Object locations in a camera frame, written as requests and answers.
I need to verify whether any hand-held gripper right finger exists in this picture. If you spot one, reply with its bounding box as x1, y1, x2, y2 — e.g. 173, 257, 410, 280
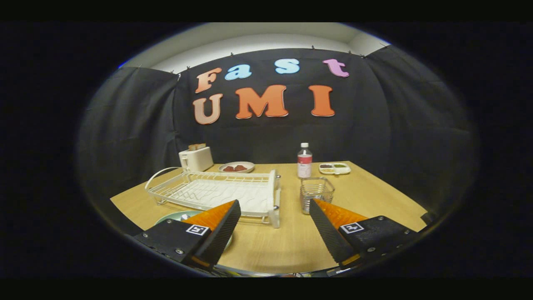
309, 199, 419, 269

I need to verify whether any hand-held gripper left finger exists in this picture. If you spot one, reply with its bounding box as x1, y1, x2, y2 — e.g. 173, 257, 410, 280
132, 199, 242, 273

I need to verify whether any black backdrop cloth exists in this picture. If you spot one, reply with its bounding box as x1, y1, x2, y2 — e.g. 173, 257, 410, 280
77, 44, 479, 225

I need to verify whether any white toaster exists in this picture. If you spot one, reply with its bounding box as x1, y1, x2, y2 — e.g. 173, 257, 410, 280
179, 146, 214, 173

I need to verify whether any red label water bottle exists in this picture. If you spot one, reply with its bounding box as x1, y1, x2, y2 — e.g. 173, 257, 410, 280
297, 142, 313, 179

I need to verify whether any small white dish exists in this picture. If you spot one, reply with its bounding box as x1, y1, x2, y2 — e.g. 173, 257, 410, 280
218, 161, 255, 174

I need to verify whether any metal wire basket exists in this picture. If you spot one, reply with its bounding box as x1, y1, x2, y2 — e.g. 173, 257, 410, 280
300, 177, 336, 215

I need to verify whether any white wire dish rack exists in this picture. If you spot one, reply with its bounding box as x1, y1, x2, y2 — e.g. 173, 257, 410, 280
144, 167, 282, 229

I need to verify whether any pale green plate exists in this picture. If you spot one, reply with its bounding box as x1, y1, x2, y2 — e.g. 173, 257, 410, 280
155, 210, 234, 250

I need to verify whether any white divided food tray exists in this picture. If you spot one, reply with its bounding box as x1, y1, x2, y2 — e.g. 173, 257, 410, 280
319, 162, 351, 175

